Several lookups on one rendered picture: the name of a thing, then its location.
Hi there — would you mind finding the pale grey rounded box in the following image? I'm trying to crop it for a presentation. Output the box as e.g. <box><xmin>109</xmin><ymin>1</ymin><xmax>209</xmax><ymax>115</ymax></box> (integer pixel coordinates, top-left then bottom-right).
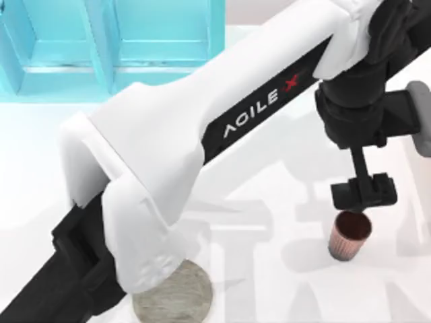
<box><xmin>405</xmin><ymin>80</ymin><xmax>431</xmax><ymax>157</ymax></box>

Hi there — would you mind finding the copper ribbed cup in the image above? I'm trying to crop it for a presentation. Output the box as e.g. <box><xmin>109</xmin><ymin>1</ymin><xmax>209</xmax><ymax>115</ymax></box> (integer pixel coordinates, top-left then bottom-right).
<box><xmin>327</xmin><ymin>210</ymin><xmax>374</xmax><ymax>262</ymax></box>

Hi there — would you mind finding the grey round coaster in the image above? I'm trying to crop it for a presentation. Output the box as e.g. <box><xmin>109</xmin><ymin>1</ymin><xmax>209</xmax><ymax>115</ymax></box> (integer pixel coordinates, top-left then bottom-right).
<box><xmin>131</xmin><ymin>258</ymin><xmax>214</xmax><ymax>323</ymax></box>

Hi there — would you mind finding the light blue rack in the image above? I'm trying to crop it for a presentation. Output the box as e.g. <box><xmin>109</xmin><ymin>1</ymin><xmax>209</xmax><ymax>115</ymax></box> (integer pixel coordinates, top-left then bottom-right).
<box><xmin>0</xmin><ymin>0</ymin><xmax>228</xmax><ymax>104</ymax></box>

